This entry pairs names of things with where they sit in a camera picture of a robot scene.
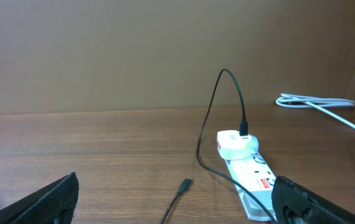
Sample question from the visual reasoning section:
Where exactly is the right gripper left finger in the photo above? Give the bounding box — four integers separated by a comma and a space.
0, 172, 79, 224

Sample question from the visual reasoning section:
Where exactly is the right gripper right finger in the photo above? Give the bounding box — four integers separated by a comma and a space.
272, 176, 355, 224

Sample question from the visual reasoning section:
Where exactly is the black USB charging cable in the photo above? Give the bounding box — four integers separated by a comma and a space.
160, 68, 277, 224

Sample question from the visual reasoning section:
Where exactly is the white USB charger plug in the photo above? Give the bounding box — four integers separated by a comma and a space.
217, 130, 259, 161

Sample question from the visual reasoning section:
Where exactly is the white power strip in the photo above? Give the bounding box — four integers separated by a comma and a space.
225, 152, 276, 222

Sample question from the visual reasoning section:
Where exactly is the white power strip cord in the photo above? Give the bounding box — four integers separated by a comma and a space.
275, 93, 355, 202

